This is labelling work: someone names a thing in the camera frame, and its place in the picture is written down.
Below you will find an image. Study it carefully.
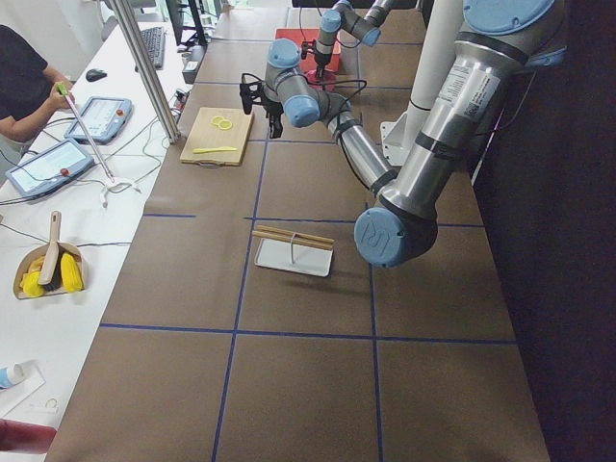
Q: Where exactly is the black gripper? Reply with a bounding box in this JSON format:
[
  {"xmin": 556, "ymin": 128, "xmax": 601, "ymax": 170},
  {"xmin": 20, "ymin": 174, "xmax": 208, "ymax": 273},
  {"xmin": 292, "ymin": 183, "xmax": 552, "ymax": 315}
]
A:
[
  {"xmin": 315, "ymin": 49, "xmax": 330, "ymax": 65},
  {"xmin": 262, "ymin": 98, "xmax": 284, "ymax": 139}
]

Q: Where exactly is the pink cleaning cloth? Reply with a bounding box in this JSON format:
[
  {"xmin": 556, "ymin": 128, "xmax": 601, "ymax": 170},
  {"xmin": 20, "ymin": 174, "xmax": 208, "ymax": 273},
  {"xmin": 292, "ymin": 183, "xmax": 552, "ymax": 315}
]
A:
[{"xmin": 305, "ymin": 69, "xmax": 336, "ymax": 85}]

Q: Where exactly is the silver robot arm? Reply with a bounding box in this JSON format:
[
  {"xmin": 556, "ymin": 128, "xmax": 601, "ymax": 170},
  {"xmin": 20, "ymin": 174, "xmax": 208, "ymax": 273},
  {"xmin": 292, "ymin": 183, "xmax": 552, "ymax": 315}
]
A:
[
  {"xmin": 257, "ymin": 1, "xmax": 567, "ymax": 268},
  {"xmin": 314, "ymin": 0, "xmax": 397, "ymax": 68}
]

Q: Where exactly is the person forearm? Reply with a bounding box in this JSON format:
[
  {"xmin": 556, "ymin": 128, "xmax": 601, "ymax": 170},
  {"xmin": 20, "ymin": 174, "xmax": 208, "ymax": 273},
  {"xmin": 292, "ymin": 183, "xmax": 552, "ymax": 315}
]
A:
[{"xmin": 1, "ymin": 96, "xmax": 64, "ymax": 142}]

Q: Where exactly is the person hand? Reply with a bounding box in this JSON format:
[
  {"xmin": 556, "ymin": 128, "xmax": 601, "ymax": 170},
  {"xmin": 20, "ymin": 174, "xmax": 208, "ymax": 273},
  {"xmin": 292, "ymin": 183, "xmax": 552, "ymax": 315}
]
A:
[{"xmin": 48, "ymin": 82, "xmax": 74, "ymax": 110}]

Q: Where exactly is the pink plastic bin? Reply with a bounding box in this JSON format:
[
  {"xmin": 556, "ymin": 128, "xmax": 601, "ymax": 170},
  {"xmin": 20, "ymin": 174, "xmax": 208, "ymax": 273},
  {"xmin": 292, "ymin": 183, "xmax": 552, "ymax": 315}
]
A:
[{"xmin": 274, "ymin": 28, "xmax": 342, "ymax": 73}]

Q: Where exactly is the yellow plastic knife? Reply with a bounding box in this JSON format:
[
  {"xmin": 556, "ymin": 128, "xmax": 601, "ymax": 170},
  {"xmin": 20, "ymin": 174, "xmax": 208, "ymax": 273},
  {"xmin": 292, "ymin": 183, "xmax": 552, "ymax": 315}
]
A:
[{"xmin": 192, "ymin": 146, "xmax": 238, "ymax": 154}]

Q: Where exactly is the wooden cutting board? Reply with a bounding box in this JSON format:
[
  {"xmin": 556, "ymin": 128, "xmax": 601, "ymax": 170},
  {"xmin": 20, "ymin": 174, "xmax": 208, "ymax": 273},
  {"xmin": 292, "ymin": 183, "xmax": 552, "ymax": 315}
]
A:
[{"xmin": 180, "ymin": 107, "xmax": 253, "ymax": 167}]

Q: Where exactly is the wooden rack bar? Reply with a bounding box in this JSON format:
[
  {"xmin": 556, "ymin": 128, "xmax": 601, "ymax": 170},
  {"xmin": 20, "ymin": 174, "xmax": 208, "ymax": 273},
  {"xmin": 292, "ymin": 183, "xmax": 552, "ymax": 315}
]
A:
[
  {"xmin": 255, "ymin": 225, "xmax": 335, "ymax": 244},
  {"xmin": 252, "ymin": 231, "xmax": 333, "ymax": 250}
]

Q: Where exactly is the black power box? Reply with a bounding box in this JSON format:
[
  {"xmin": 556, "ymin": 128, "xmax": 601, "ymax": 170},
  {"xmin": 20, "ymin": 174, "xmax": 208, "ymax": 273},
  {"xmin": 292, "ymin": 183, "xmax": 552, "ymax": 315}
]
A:
[{"xmin": 182, "ymin": 45, "xmax": 206, "ymax": 84}]

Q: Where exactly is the white rack tray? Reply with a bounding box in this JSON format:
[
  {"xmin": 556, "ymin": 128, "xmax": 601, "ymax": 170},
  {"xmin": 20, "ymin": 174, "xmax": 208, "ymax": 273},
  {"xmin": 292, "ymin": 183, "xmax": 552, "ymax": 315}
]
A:
[{"xmin": 254, "ymin": 239, "xmax": 333, "ymax": 277}]

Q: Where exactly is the black keyboard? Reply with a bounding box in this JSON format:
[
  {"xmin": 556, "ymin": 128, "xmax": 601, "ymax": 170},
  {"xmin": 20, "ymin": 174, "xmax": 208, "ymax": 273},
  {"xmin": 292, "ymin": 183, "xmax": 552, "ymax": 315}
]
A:
[{"xmin": 141, "ymin": 26, "xmax": 166, "ymax": 70}]

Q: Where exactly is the teach pendant tablet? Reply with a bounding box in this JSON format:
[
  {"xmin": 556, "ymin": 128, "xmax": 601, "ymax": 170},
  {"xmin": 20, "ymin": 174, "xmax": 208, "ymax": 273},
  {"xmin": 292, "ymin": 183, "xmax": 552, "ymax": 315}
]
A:
[
  {"xmin": 5, "ymin": 140, "xmax": 94, "ymax": 197},
  {"xmin": 76, "ymin": 96, "xmax": 133, "ymax": 145}
]

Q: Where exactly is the pink grabber stick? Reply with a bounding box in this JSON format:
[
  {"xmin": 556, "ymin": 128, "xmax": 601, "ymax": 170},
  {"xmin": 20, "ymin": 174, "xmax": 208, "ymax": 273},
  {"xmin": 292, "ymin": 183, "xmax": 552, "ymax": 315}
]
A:
[{"xmin": 55, "ymin": 82, "xmax": 141, "ymax": 208}]

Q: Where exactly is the black computer mouse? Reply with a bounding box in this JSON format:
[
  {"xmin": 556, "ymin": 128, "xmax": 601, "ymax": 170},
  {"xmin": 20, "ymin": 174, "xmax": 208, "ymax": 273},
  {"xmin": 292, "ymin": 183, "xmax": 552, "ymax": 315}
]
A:
[{"xmin": 86, "ymin": 68, "xmax": 107, "ymax": 82}]

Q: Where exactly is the wooden dustpan with brush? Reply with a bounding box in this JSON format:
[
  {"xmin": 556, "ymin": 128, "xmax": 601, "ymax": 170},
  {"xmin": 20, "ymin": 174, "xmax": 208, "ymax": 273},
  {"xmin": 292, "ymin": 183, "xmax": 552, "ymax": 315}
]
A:
[{"xmin": 13, "ymin": 211, "xmax": 86, "ymax": 299}]

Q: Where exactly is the white blue bottle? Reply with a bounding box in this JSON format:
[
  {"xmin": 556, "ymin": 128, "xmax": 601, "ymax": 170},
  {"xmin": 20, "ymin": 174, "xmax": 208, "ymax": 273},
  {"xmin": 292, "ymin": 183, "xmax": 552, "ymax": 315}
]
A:
[{"xmin": 0, "ymin": 364, "xmax": 25, "ymax": 391}]

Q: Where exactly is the red cylinder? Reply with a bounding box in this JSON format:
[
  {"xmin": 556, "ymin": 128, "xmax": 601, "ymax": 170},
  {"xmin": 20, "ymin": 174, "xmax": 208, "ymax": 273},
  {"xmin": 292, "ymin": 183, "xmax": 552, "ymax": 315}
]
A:
[{"xmin": 1, "ymin": 419, "xmax": 57, "ymax": 454}]

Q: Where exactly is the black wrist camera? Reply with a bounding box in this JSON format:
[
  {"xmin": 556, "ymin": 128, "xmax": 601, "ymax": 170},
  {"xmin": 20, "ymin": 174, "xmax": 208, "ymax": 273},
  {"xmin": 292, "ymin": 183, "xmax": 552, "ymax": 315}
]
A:
[
  {"xmin": 240, "ymin": 81, "xmax": 263, "ymax": 115},
  {"xmin": 300, "ymin": 40, "xmax": 315, "ymax": 60}
]

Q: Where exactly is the black camera cable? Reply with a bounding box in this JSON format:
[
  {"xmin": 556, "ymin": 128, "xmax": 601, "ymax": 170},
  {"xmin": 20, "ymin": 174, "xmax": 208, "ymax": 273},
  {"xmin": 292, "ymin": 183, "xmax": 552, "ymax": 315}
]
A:
[
  {"xmin": 240, "ymin": 72, "xmax": 370, "ymax": 187},
  {"xmin": 297, "ymin": 0, "xmax": 368, "ymax": 92}
]

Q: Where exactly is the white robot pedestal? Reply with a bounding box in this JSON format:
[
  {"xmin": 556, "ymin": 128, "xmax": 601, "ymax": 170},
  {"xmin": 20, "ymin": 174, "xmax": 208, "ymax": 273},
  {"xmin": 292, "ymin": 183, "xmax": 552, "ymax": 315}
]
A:
[{"xmin": 380, "ymin": 0, "xmax": 463, "ymax": 167}]

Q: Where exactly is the aluminium frame post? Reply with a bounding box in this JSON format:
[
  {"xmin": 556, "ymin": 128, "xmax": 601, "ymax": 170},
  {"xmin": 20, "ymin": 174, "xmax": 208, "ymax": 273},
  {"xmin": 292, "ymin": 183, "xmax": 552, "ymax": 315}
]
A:
[{"xmin": 110, "ymin": 0, "xmax": 181, "ymax": 144}]

